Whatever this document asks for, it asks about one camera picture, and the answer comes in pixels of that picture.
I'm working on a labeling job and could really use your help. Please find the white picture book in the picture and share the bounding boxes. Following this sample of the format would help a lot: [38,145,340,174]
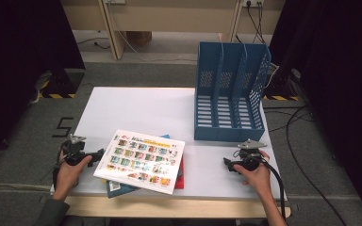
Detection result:
[92,129,187,196]

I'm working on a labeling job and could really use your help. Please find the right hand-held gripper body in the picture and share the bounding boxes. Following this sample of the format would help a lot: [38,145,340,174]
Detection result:
[232,138,268,172]

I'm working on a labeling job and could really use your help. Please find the black curtain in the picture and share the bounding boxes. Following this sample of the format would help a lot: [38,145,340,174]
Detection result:
[269,0,362,226]
[0,0,86,169]

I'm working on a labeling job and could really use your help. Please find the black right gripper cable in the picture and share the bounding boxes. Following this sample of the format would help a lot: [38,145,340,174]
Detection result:
[257,156,288,221]

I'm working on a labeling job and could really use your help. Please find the thin black floor cable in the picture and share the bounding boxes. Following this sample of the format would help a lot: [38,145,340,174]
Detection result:
[76,37,111,51]

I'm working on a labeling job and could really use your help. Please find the person's right hand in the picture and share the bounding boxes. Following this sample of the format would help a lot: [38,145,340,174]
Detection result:
[233,150,272,197]

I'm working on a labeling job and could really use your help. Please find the brown cardboard box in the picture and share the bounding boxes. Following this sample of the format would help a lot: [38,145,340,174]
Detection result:
[125,30,154,48]

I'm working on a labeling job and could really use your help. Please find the black socket cables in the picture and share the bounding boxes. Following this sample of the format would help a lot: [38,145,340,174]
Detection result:
[235,1,268,45]

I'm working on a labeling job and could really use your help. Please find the black floor cables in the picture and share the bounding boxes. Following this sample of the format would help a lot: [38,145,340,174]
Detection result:
[263,105,350,226]

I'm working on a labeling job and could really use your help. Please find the light wooden desk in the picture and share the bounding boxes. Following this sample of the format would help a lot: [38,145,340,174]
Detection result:
[59,0,287,61]

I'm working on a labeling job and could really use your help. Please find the teal book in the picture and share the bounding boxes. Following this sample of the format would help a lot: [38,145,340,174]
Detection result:
[106,134,172,200]

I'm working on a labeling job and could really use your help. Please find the red book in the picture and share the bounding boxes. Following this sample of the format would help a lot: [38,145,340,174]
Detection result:
[173,155,185,190]

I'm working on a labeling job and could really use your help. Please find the person's left hand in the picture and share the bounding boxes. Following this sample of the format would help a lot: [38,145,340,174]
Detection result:
[52,150,92,202]

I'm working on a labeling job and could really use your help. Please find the white floor cable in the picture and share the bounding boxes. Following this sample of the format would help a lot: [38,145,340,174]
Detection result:
[117,30,199,63]

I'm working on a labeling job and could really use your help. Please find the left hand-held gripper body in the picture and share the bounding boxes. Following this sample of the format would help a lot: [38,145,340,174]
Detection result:
[60,134,92,167]

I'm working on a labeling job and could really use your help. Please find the white wall socket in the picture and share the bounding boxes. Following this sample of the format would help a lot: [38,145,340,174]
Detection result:
[242,0,265,8]

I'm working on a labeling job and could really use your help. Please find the blue file rack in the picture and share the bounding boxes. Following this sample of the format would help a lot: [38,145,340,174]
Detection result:
[193,41,272,143]

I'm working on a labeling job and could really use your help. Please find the black hazard-striped stand base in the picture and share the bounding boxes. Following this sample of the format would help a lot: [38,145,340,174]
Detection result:
[40,68,86,99]
[263,67,302,102]

